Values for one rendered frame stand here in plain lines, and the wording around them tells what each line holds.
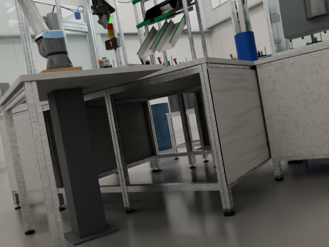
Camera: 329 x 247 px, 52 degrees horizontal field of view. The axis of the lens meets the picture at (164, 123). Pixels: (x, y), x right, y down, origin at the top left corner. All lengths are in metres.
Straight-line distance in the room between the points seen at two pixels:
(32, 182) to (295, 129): 2.10
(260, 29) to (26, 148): 9.93
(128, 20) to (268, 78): 9.85
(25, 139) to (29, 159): 0.17
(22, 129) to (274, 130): 2.00
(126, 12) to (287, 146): 10.17
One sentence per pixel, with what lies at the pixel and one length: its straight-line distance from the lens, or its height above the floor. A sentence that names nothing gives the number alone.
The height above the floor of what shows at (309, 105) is 0.49.
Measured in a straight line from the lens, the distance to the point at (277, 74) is 2.44.
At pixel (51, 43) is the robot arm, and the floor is 1.09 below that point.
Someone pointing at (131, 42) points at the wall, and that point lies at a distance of 11.85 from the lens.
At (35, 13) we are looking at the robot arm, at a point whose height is 1.30.
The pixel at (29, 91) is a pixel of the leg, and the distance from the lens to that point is 1.54.
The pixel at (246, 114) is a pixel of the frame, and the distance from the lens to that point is 2.22.
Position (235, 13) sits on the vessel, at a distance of 2.87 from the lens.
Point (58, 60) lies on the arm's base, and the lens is 1.98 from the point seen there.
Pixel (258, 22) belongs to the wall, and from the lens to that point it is 12.06.
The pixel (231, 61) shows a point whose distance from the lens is 2.14.
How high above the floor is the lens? 0.59
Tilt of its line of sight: 1 degrees down
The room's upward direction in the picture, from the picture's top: 10 degrees counter-clockwise
